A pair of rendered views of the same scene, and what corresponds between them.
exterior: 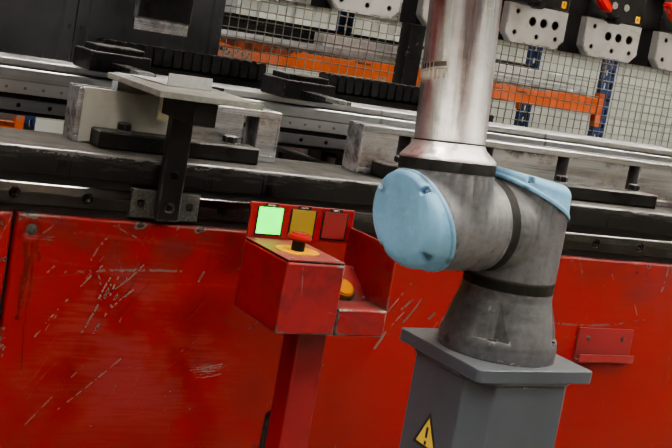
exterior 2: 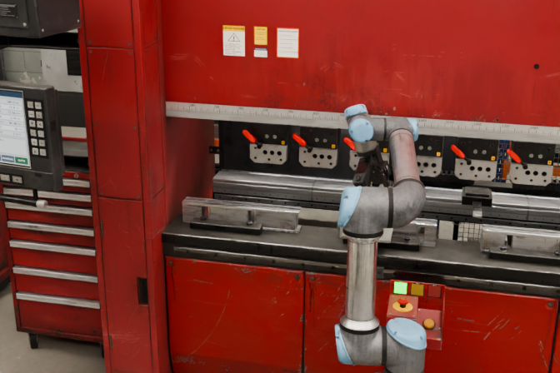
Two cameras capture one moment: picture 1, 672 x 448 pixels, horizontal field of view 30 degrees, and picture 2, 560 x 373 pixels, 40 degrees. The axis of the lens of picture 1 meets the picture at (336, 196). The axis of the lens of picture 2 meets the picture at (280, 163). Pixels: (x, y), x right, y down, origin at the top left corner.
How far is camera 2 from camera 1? 1.67 m
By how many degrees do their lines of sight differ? 43
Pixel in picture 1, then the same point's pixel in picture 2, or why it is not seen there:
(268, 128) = (430, 231)
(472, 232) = (358, 355)
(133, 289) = not seen: hidden behind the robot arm
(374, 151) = (491, 241)
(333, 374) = (462, 348)
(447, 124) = (349, 312)
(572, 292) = not seen: outside the picture
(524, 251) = (392, 362)
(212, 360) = not seen: hidden behind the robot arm
